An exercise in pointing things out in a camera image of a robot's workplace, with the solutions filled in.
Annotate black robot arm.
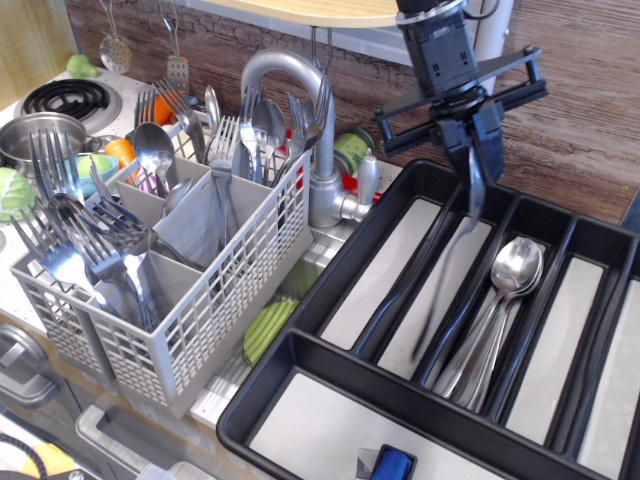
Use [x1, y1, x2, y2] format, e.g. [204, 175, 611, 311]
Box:
[373, 1, 548, 184]

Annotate hanging small spatula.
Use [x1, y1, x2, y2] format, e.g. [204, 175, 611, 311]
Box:
[158, 1, 190, 95]

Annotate black stove burner coil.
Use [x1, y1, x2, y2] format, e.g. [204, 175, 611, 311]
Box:
[21, 79, 111, 120]

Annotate steel fork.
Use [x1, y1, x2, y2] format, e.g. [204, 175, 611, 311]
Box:
[11, 210, 96, 296]
[28, 126, 84, 202]
[48, 193, 150, 330]

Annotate green toy broccoli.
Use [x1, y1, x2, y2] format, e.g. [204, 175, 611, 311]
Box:
[66, 54, 99, 79]

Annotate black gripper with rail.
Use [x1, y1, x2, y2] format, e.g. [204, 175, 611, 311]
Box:
[374, 4, 547, 184]

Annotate grey plastic cutlery basket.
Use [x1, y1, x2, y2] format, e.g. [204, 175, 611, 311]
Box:
[10, 156, 312, 418]

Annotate round wooden shelf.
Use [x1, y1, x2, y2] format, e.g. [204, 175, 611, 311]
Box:
[207, 0, 398, 28]

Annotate blue object at bottom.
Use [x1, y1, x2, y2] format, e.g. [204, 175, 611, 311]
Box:
[355, 444, 417, 480]

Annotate steel forks at faucet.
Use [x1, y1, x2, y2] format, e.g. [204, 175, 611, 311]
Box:
[287, 75, 331, 154]

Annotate steel spoon in basket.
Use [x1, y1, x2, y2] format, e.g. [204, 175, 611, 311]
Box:
[133, 122, 175, 198]

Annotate hanging skimmer ladle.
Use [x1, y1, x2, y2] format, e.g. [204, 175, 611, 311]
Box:
[99, 0, 132, 75]

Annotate silver toy faucet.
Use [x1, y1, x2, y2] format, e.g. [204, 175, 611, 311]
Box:
[241, 48, 380, 227]

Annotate steel pot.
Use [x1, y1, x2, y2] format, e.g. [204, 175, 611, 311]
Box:
[1, 113, 99, 176]

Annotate big steel spoon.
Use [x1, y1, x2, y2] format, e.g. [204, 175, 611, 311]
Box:
[410, 147, 486, 361]

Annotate steel fork far left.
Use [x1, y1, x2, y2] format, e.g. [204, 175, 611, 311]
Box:
[28, 126, 84, 202]

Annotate yellow toy at bottom left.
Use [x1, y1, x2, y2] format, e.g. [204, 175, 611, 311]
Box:
[21, 444, 76, 478]

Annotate steel fork front left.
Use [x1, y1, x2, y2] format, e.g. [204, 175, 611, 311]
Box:
[11, 210, 96, 296]

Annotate black cutlery tray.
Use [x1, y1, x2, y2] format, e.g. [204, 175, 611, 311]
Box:
[216, 160, 639, 479]

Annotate green toy cabbage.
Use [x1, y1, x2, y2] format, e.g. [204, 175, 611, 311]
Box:
[0, 167, 35, 223]

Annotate orange toy carrot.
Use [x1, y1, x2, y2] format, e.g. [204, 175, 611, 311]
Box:
[104, 138, 136, 169]

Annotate steel fork front middle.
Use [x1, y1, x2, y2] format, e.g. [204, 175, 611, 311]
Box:
[48, 193, 150, 330]

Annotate green ball in bowl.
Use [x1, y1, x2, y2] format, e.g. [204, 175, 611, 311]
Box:
[76, 153, 119, 177]

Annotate stack of steel spoons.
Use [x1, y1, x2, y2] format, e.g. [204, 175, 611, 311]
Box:
[432, 237, 544, 412]

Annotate green striped toy vegetable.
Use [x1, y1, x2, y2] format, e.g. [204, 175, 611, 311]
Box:
[243, 300, 299, 366]

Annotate green toy can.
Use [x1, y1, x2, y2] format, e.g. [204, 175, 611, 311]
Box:
[334, 128, 375, 175]

